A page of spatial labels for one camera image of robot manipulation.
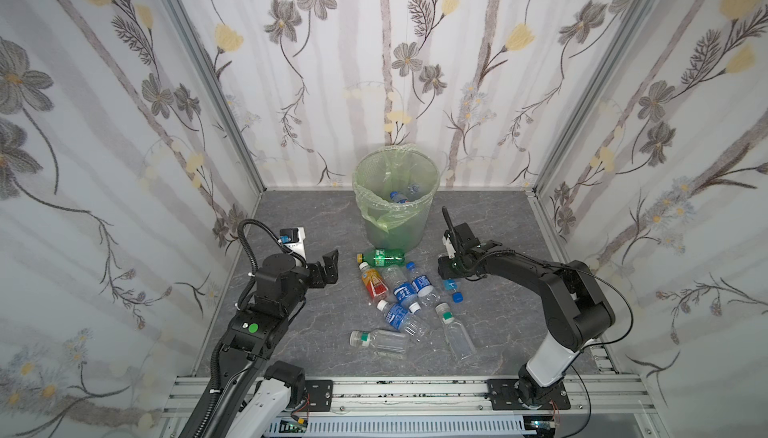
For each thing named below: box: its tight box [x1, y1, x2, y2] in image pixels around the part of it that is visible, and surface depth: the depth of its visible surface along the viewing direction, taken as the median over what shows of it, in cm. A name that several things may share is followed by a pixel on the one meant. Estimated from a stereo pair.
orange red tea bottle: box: [358, 261, 389, 300], surface depth 90 cm
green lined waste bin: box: [353, 144, 441, 252], surface depth 97 cm
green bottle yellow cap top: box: [356, 249, 405, 267], surface depth 97 cm
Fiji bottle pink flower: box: [442, 278, 464, 304], surface depth 92 cm
